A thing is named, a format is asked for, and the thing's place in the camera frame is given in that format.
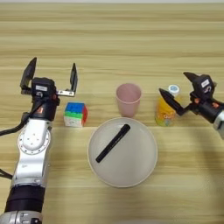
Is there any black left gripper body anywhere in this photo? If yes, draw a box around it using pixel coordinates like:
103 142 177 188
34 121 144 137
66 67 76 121
21 95 61 122

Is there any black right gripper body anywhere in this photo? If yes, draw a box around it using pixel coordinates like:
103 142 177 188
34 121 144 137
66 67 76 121
186 93 224 123

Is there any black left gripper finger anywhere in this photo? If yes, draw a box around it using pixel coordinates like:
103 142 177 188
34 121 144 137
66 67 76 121
19 57 39 95
56 62 79 97

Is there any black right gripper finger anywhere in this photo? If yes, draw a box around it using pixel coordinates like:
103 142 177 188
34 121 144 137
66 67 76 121
158 87 187 116
183 71 201 84

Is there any orange juice bottle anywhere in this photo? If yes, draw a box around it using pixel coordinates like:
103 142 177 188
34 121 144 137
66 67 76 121
154 84 181 128

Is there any multicolour puzzle cube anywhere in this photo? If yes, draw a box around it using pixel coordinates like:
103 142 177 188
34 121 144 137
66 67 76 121
63 101 89 128

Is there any pink plastic cup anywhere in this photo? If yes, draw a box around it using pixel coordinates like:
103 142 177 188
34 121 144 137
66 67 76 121
115 83 143 118

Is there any black marker pen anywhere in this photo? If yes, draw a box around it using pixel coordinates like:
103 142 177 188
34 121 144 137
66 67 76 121
94 123 131 164

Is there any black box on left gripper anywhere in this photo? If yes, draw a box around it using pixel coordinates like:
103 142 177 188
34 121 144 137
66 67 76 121
31 77 56 99

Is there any round beige plate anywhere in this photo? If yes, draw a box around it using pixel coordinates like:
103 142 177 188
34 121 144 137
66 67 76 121
87 116 158 188

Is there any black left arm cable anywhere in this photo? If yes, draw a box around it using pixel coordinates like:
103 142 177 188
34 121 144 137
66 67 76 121
0 100 45 180

